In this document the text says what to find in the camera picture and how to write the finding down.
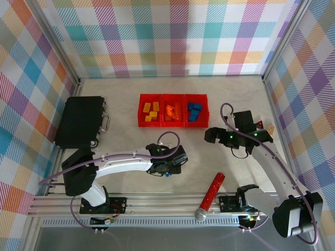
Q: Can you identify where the long orange lego plate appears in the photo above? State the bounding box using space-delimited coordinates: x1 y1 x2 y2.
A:
174 104 184 122

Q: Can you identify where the red glitter toy microphone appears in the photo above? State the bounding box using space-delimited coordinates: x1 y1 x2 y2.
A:
194 172 226 223

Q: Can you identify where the small electronics board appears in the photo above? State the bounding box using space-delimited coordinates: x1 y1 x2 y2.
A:
239 214 259 227
90 215 116 226

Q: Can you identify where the black hard carrying case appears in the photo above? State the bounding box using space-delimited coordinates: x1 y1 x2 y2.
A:
54 96 110 150

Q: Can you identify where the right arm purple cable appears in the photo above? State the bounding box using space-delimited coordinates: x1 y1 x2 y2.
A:
220 102 320 246

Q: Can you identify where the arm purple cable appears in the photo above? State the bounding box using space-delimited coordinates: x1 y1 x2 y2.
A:
38 131 182 231
220 102 320 246

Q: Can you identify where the aluminium mounting rail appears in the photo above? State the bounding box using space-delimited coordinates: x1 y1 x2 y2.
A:
27 193 319 218

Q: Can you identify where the aluminium table side rail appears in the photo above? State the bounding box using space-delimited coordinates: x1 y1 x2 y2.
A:
46 78 84 197
263 78 302 193

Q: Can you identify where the slotted grey cable duct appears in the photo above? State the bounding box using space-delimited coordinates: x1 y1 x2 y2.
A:
41 219 243 227

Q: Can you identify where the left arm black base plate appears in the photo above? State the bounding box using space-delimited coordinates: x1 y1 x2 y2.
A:
79 196 128 215

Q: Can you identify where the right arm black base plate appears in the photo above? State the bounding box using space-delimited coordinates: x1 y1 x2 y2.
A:
218 195 267 214

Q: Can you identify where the aluminium frame post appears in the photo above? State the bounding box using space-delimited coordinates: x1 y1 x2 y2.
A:
25 0 82 86
262 0 314 82

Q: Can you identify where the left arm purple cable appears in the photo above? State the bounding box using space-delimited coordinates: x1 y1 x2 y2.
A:
38 131 182 231

